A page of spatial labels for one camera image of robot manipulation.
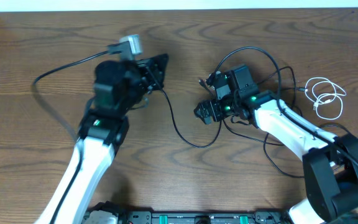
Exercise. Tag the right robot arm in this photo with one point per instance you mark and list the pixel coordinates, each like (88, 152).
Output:
(330, 162)

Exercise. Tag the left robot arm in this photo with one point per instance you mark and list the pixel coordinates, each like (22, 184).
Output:
(118, 86)

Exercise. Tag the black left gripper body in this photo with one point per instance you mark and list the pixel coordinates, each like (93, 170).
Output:
(142, 84)

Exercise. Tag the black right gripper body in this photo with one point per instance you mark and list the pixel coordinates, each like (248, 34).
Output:
(222, 108)

